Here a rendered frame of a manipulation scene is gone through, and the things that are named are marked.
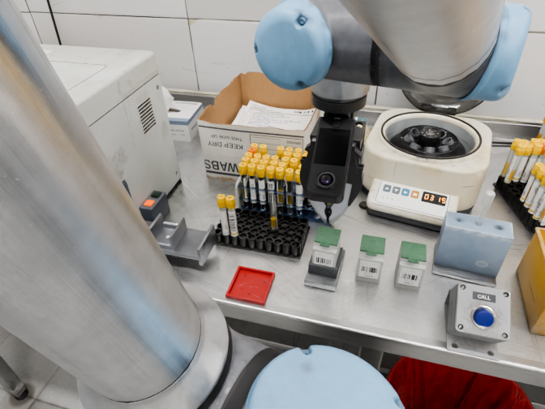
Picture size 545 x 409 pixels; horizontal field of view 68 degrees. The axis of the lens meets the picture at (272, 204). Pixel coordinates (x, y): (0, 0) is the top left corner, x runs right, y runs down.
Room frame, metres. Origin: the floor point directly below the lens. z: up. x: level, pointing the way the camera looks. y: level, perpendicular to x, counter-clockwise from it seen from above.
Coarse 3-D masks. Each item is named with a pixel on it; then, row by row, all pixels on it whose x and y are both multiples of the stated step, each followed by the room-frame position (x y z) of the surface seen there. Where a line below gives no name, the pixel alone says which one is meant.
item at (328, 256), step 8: (312, 248) 0.47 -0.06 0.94; (320, 248) 0.47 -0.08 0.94; (328, 248) 0.47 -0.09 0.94; (336, 248) 0.47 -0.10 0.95; (312, 256) 0.47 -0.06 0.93; (320, 256) 0.47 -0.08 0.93; (328, 256) 0.46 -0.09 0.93; (336, 256) 0.46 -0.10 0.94; (320, 264) 0.47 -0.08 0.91; (328, 264) 0.46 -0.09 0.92; (336, 264) 0.47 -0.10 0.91
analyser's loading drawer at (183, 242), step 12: (156, 228) 0.55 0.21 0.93; (168, 228) 0.57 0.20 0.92; (180, 228) 0.55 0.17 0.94; (168, 240) 0.54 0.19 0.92; (180, 240) 0.54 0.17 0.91; (192, 240) 0.53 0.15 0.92; (204, 240) 0.51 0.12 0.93; (216, 240) 0.55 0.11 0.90; (168, 252) 0.51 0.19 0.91; (180, 252) 0.51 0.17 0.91; (192, 252) 0.50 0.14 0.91; (204, 252) 0.50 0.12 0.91
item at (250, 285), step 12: (240, 276) 0.48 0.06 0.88; (252, 276) 0.48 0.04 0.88; (264, 276) 0.48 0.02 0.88; (228, 288) 0.45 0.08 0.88; (240, 288) 0.45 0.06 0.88; (252, 288) 0.45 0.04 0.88; (264, 288) 0.45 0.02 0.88; (240, 300) 0.43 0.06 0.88; (252, 300) 0.42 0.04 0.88; (264, 300) 0.42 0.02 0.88
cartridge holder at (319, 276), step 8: (344, 256) 0.51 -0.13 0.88; (312, 264) 0.47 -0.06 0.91; (312, 272) 0.47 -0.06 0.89; (320, 272) 0.46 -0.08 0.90; (328, 272) 0.46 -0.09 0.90; (336, 272) 0.45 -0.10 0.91; (304, 280) 0.45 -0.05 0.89; (312, 280) 0.45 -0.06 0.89; (320, 280) 0.45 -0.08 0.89; (328, 280) 0.45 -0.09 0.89; (336, 280) 0.45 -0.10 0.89; (328, 288) 0.44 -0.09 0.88
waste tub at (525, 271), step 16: (544, 240) 0.46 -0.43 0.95; (528, 256) 0.45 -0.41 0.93; (544, 256) 0.40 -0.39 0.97; (528, 272) 0.43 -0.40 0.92; (544, 272) 0.39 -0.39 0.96; (528, 288) 0.40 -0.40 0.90; (544, 288) 0.37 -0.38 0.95; (528, 304) 0.38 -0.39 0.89; (544, 304) 0.35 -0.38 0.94; (528, 320) 0.36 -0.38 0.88; (544, 320) 0.34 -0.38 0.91
